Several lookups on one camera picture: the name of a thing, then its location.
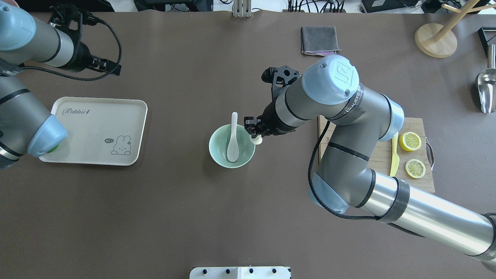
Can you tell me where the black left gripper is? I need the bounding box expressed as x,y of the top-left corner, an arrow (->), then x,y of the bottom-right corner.
51,3 -> 122,76

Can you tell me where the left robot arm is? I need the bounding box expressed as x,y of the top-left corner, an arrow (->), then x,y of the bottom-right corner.
0,1 -> 122,169

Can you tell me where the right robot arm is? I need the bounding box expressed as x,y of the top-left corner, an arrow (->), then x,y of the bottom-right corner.
244,54 -> 495,271

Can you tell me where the grey folded cloth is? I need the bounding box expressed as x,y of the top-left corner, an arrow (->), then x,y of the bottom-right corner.
301,26 -> 341,57

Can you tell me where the yellow plastic knife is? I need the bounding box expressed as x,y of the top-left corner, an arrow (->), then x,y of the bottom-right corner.
389,132 -> 400,177

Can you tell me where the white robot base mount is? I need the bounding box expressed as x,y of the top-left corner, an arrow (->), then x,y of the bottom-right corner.
189,265 -> 292,279

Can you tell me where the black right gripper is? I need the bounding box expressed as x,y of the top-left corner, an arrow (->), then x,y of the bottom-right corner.
243,67 -> 301,138

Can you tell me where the cream rabbit tray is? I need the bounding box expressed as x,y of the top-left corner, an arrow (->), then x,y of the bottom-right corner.
40,96 -> 148,166

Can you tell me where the wooden mug tree stand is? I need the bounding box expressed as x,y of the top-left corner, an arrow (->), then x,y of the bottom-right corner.
414,0 -> 496,59

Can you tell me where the metal scoop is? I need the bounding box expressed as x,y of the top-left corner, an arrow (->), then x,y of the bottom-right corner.
476,44 -> 496,113

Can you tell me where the green lime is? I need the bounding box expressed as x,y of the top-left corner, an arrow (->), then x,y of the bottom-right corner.
47,145 -> 59,153

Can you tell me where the lemon half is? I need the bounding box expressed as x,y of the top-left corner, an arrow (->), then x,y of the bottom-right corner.
398,132 -> 422,152

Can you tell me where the white steamed bun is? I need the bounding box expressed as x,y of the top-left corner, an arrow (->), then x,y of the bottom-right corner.
250,134 -> 263,145

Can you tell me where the light green bowl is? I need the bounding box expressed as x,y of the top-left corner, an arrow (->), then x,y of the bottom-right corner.
209,124 -> 255,168

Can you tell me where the lemon slice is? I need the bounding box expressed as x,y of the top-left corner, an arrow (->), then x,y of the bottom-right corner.
405,158 -> 426,179

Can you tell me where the white ceramic spoon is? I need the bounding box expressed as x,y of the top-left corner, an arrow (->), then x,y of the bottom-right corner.
226,112 -> 239,162

